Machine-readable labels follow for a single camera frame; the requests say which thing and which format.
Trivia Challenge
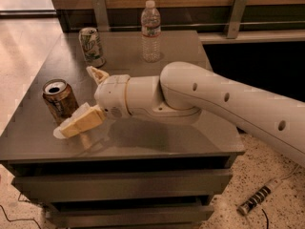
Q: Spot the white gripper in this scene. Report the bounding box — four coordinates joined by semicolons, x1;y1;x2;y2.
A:
53;66;131;139

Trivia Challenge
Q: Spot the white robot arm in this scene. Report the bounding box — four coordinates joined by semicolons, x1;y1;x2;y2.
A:
53;62;305;167

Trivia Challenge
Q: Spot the black floor cable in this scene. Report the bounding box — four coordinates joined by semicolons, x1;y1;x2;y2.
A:
0;193;43;229

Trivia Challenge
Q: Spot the horizontal metal rail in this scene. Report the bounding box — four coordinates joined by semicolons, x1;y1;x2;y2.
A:
68;19;305;31

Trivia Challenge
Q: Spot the clear plastic water bottle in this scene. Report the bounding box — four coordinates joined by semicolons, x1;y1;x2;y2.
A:
141;0;161;63

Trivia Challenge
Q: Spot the right metal bracket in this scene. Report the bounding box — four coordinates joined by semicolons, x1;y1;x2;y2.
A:
226;0;248;39

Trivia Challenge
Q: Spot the upper grey drawer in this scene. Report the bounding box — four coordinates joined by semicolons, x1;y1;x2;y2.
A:
13;169;232;203

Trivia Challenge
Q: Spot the left metal bracket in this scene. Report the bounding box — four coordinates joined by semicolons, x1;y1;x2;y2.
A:
92;0;111;32

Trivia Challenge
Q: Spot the green white soda can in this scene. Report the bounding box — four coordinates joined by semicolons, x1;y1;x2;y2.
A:
78;27;106;68

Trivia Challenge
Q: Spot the grey drawer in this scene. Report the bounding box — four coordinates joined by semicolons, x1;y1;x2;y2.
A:
48;206;214;228
13;169;232;203

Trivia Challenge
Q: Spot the orange soda can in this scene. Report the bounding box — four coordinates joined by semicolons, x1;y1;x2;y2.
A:
43;79;78;125

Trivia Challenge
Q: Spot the metal bracket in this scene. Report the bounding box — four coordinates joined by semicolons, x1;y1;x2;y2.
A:
226;0;248;39
92;0;111;32

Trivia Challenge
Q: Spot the white power strip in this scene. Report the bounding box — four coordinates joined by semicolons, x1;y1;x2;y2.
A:
237;178;283;216

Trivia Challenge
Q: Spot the lower grey drawer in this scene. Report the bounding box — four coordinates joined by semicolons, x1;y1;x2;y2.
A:
48;206;214;228

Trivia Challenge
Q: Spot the grey drawer cabinet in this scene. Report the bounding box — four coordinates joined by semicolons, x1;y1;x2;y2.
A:
0;33;244;229

